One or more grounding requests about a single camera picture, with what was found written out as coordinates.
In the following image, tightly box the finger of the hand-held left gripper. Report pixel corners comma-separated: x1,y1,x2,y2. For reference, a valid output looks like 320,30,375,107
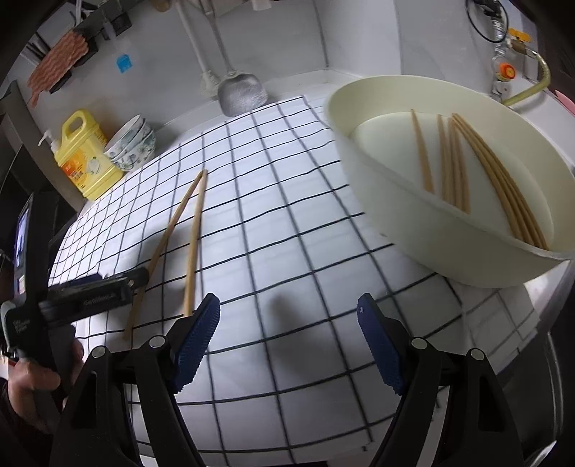
49,273,103,292
96,268,150,292

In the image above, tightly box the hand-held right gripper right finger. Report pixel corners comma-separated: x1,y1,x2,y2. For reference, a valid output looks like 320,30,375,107
357,293,526,467

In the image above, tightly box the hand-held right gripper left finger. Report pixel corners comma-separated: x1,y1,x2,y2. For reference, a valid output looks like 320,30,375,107
47,293,222,467

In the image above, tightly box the cream plastic basin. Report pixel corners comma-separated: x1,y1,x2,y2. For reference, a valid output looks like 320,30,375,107
324,75,575,289

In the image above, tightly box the pile of wooden chopsticks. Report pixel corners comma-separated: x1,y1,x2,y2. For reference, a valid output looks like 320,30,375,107
437,112,551,251

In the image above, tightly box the person's left forearm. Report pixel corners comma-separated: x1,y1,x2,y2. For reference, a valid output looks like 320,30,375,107
0,377,59,467

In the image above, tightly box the person's left hand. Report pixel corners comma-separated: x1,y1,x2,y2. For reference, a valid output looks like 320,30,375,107
9,339,86,432

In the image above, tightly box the yellow detergent bottle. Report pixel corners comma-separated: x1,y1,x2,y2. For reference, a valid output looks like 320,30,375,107
38,110,127,201

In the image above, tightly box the white black checked cloth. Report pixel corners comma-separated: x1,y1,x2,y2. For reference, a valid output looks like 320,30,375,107
47,94,540,454

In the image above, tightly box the dark kitchen appliance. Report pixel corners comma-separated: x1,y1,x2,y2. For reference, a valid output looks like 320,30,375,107
0,81,86,270

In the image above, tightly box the dark gas stove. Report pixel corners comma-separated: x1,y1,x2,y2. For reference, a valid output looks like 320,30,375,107
498,265,575,467

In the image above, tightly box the metal spatula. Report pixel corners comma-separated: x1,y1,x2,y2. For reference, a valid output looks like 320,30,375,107
207,0,270,116

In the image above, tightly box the pink striped dish cloth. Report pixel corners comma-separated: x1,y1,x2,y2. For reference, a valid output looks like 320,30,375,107
27,32,88,108

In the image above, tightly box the white plastic pipe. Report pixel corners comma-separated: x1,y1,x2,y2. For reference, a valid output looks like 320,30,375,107
175,0,217,97

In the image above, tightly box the metal gas pipe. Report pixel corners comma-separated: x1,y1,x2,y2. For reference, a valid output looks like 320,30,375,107
491,20,510,102

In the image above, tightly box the black wall rack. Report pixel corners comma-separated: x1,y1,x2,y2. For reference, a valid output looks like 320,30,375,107
27,13,131,93

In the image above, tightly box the yellow gas hose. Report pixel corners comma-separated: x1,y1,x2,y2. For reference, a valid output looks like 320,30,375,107
502,49,552,107

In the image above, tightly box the brass valve yellow handle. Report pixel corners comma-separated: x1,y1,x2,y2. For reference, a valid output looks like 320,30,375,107
510,29,535,52

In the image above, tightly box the black cable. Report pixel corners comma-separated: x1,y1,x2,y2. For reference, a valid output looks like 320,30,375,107
466,0,504,43

